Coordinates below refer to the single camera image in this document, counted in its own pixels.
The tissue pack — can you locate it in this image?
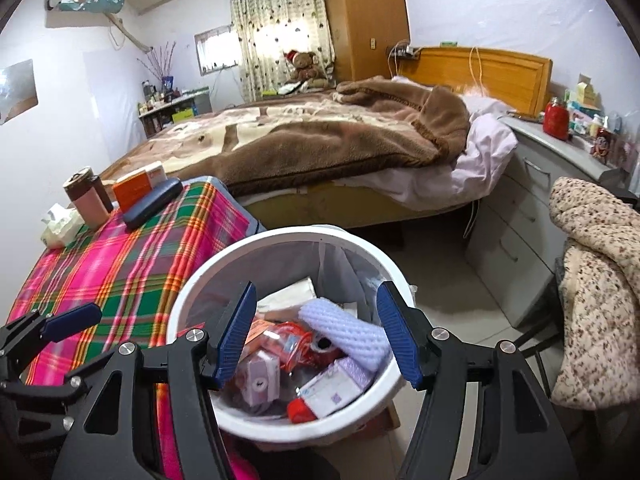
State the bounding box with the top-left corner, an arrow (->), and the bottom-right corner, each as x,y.
40,203 -> 83,249

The red jar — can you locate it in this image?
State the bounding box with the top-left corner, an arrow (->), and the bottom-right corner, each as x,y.
542,97 -> 572,141

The brown fleece blanket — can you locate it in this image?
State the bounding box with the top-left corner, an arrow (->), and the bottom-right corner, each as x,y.
212,76 -> 471,198

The brown teddy bear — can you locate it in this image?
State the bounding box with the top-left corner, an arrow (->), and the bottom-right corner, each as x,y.
282,50 -> 328,88

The beige patterned blanket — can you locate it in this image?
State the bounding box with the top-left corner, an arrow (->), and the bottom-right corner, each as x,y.
100,89 -> 351,186

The white trash bin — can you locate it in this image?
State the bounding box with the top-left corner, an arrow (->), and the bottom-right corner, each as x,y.
166,225 -> 416,443

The plaid tablecloth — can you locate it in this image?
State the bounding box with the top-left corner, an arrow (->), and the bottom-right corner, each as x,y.
7,176 -> 266,480

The pale purple white box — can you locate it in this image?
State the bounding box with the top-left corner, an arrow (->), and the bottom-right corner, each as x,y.
299,357 -> 375,419

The orange white box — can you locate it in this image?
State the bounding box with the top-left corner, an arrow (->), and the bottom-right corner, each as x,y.
112,161 -> 167,213

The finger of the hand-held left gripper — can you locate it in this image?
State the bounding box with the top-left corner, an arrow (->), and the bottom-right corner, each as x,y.
0,302 -> 103,376
0,350 -> 118,406

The grey drawer cabinet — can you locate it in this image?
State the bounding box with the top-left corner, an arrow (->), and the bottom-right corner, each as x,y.
465,115 -> 631,328

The dark blue glasses case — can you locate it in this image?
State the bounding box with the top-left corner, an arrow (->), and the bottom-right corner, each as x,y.
122,177 -> 184,231

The black metal chair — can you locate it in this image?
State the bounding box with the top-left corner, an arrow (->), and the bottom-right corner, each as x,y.
510,255 -> 640,461

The brown tumbler mug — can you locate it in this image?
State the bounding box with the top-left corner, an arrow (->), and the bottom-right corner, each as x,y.
62,166 -> 115,226

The patterned window curtain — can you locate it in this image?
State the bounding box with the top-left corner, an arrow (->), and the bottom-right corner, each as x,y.
227,0 -> 336,103

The air conditioner pipe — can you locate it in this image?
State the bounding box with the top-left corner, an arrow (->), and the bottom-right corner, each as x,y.
107,14 -> 153,53

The orange cable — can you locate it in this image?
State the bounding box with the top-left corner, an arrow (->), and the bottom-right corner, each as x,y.
467,46 -> 483,96

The silver wall mirror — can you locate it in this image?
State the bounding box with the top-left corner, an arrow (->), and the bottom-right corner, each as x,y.
0,59 -> 40,126

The clear bin liner bag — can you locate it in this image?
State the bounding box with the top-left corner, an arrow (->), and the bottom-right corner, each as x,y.
315,240 -> 386,311

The pink box with hole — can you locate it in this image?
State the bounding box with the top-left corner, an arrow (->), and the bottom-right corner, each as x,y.
234,349 -> 282,407

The group of boxes and bottles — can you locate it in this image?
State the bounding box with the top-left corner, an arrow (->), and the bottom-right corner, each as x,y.
565,74 -> 640,171

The floral quilted coat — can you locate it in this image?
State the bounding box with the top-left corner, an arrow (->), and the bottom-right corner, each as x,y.
549,176 -> 640,411

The red clear plastic packet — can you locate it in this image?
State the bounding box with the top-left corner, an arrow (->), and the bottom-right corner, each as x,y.
250,317 -> 343,376

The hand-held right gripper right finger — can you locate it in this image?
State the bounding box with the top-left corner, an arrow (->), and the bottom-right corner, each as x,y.
376,281 -> 571,480

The small window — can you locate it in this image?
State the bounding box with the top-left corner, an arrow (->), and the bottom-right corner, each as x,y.
194,24 -> 241,76

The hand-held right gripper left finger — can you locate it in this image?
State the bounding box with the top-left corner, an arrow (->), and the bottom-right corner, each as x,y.
50,281 -> 258,480

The power strip with chargers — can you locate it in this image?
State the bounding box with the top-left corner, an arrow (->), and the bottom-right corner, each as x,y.
387,40 -> 421,61

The large white foam sleeve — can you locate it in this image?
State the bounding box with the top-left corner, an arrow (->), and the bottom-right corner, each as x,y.
298,297 -> 394,372

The pale pink bedsheet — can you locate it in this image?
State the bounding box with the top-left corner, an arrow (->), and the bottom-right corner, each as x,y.
310,77 -> 518,211

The cluttered side desk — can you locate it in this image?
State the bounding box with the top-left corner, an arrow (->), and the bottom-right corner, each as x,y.
139,87 -> 213,136

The wooden wardrobe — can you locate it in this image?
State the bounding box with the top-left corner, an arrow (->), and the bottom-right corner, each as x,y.
320,0 -> 413,83

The wooden bed headboard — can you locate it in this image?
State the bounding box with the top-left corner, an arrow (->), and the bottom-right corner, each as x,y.
407,46 -> 553,116

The vase with branches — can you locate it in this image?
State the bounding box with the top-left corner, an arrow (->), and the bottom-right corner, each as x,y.
137,42 -> 178,91

